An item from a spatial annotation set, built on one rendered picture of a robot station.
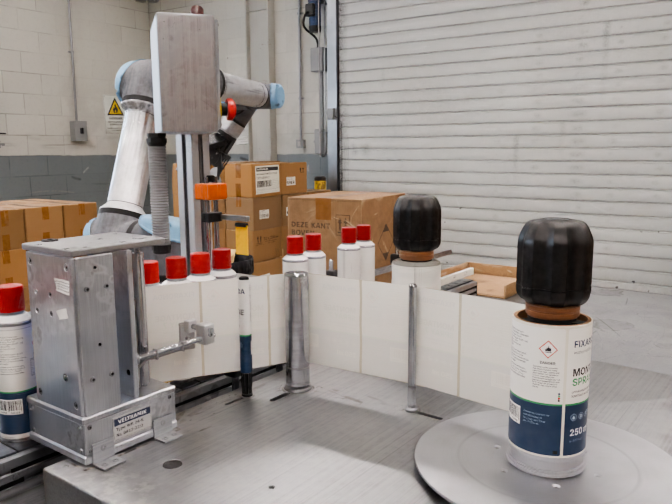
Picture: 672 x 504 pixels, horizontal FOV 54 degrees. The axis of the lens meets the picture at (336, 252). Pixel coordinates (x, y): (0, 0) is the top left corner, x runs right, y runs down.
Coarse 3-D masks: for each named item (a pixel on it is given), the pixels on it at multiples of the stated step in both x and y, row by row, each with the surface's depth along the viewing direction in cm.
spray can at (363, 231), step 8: (360, 224) 150; (360, 232) 148; (368, 232) 148; (360, 240) 149; (368, 240) 149; (368, 248) 148; (360, 256) 148; (368, 256) 148; (368, 264) 148; (368, 272) 149; (368, 280) 149
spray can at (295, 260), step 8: (288, 240) 130; (296, 240) 129; (288, 248) 130; (296, 248) 130; (288, 256) 130; (296, 256) 130; (304, 256) 131; (288, 264) 129; (296, 264) 129; (304, 264) 130
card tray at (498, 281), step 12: (468, 264) 225; (480, 264) 222; (492, 264) 220; (468, 276) 218; (480, 276) 218; (492, 276) 218; (504, 276) 218; (480, 288) 200; (492, 288) 200; (504, 288) 187
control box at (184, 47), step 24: (168, 24) 106; (192, 24) 107; (216, 24) 109; (168, 48) 106; (192, 48) 107; (216, 48) 109; (168, 72) 107; (192, 72) 108; (216, 72) 110; (168, 96) 107; (192, 96) 108; (216, 96) 110; (168, 120) 108; (192, 120) 109; (216, 120) 110
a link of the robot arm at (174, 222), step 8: (144, 216) 153; (136, 224) 155; (144, 224) 151; (176, 224) 152; (128, 232) 153; (136, 232) 153; (144, 232) 151; (176, 232) 151; (176, 240) 151; (144, 248) 151; (176, 248) 152; (144, 256) 152; (152, 256) 151; (160, 256) 150; (168, 256) 151; (160, 264) 151; (160, 272) 151
